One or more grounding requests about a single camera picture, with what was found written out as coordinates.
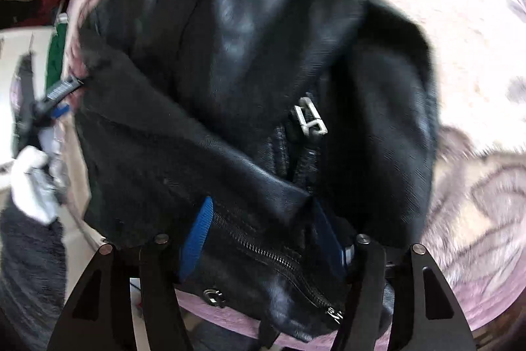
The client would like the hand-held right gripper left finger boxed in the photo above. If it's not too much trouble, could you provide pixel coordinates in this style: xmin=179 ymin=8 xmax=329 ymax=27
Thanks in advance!
xmin=47 ymin=195 xmax=215 ymax=351

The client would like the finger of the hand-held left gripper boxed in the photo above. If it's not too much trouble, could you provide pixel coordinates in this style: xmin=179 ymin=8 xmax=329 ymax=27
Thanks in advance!
xmin=35 ymin=74 xmax=85 ymax=130

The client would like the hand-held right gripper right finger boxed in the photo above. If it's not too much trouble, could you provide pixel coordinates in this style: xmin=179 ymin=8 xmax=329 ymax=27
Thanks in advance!
xmin=313 ymin=202 xmax=478 ymax=351

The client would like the black leather jacket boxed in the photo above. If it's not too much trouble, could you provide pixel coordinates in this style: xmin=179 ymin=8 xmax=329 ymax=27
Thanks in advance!
xmin=74 ymin=0 xmax=440 ymax=343

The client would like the person's left forearm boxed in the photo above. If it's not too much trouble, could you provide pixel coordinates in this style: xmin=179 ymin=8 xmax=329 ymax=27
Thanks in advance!
xmin=0 ymin=205 xmax=68 ymax=351

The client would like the green cloth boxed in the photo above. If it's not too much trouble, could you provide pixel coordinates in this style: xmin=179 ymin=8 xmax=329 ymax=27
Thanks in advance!
xmin=44 ymin=14 xmax=70 ymax=89

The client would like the pink cream floral blanket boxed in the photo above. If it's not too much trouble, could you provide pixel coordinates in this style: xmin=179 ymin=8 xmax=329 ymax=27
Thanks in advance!
xmin=61 ymin=0 xmax=526 ymax=351

